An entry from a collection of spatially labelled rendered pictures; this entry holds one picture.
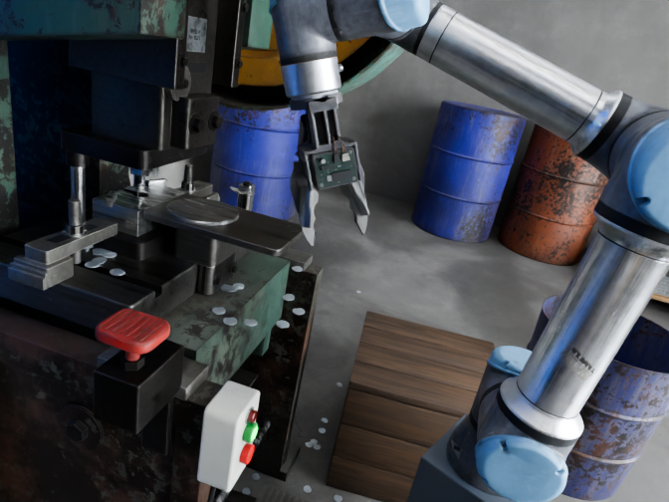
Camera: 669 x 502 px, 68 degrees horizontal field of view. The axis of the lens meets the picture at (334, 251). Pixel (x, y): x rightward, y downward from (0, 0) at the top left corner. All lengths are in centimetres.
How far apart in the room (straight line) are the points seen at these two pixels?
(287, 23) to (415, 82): 345
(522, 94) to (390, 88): 340
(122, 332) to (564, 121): 61
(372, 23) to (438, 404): 90
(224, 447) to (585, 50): 376
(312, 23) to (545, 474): 64
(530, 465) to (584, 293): 24
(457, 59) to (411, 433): 91
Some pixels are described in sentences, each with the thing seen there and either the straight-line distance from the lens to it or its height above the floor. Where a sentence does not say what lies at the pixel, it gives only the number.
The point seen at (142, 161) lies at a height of 87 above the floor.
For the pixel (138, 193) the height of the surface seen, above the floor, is 78.
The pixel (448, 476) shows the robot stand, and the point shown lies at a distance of 96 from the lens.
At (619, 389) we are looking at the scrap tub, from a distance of 155.
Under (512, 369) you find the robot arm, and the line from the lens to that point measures 84.
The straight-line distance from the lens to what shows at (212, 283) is 89.
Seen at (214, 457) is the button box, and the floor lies 55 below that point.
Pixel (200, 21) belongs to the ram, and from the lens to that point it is 88.
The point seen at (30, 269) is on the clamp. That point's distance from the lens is 81.
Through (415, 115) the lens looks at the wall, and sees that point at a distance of 409.
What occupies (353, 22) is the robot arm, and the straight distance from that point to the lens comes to 64.
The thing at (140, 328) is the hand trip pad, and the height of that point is 76.
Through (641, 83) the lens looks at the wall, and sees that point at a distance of 419.
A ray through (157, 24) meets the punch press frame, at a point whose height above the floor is 107.
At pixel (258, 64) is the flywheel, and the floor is 102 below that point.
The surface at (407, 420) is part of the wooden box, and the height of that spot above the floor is 28.
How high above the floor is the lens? 109
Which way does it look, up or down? 22 degrees down
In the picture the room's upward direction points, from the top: 11 degrees clockwise
